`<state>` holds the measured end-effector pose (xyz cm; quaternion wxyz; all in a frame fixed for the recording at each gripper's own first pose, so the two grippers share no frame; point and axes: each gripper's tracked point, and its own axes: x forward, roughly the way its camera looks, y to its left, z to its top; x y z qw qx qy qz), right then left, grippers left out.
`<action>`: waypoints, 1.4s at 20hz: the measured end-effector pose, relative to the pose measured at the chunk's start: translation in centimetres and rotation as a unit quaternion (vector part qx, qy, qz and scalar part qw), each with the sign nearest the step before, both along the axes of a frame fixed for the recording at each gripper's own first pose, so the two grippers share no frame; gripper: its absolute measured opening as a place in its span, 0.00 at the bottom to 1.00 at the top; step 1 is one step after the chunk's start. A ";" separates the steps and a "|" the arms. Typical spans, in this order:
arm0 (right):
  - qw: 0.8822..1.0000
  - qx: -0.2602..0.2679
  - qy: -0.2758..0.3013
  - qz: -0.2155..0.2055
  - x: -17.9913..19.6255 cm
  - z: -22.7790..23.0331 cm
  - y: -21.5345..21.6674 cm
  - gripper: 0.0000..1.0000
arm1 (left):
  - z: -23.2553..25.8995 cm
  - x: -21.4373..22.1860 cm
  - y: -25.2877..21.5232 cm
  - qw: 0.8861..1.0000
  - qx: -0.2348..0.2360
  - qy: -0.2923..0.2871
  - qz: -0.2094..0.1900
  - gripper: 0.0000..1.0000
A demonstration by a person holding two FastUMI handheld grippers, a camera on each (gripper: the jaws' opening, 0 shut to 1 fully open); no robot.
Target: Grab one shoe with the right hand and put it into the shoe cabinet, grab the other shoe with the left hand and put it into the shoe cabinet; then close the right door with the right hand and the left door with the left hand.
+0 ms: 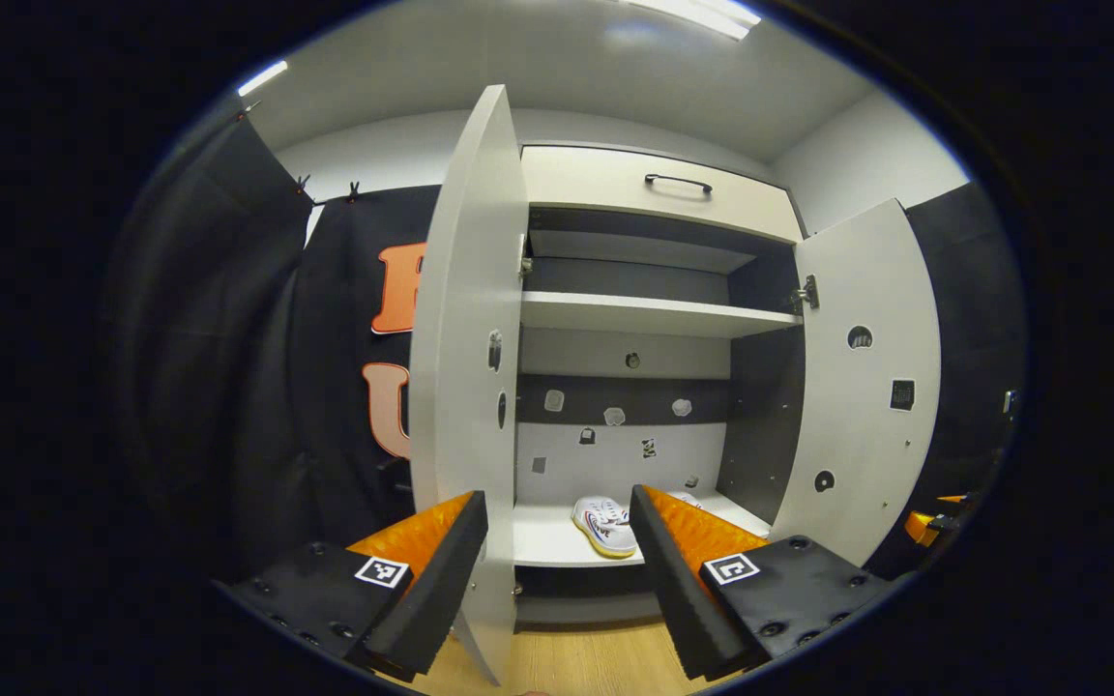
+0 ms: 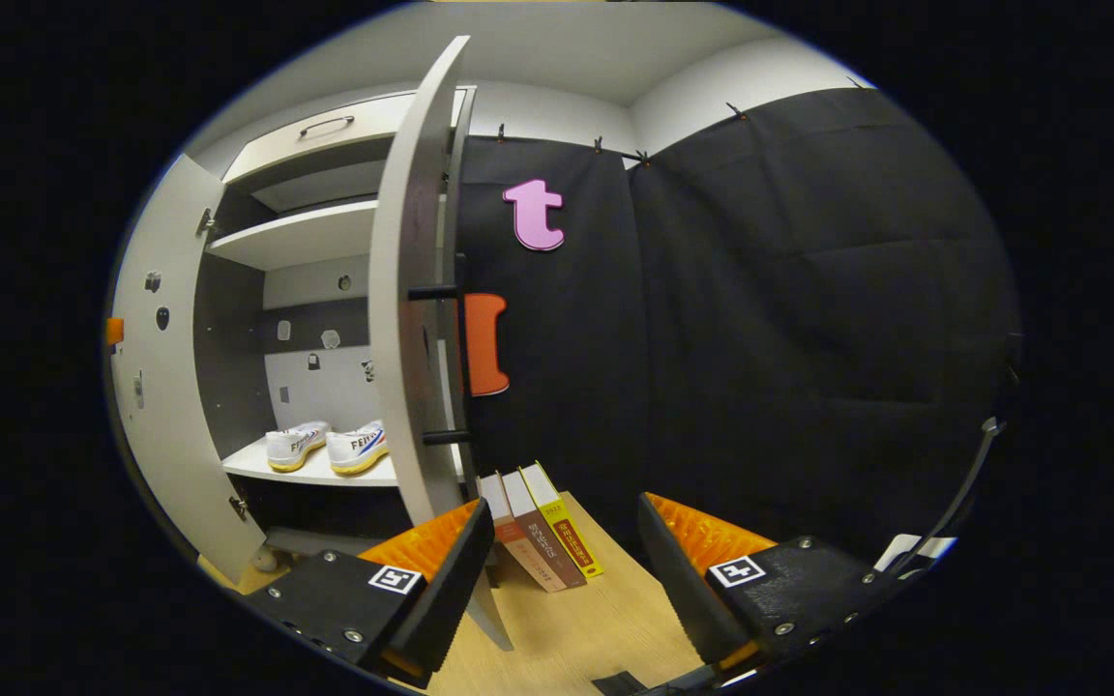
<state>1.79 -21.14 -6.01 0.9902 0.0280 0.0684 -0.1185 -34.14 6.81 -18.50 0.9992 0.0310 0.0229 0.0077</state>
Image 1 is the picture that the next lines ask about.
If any black backdrop cloth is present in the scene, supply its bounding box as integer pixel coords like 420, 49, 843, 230
866, 181, 1032, 581
103, 106, 442, 581

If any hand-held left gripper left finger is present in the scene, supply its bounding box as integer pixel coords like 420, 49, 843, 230
214, 490, 490, 682

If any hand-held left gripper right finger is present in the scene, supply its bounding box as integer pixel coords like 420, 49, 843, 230
628, 485, 892, 681

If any white cabinet shelf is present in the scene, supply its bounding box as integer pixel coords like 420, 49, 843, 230
513, 488, 773, 568
520, 290, 803, 339

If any white shoe cabinet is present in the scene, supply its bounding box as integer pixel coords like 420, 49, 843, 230
409, 84, 945, 687

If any white cabinet drawer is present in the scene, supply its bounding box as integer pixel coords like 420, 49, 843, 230
520, 145, 805, 245

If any white cabinet door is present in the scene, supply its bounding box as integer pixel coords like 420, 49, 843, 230
768, 198, 945, 566
409, 84, 531, 687

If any wide ceiling light panel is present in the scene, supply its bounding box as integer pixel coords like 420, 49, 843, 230
615, 0, 763, 42

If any black drawer handle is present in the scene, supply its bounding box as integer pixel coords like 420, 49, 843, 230
644, 173, 715, 196

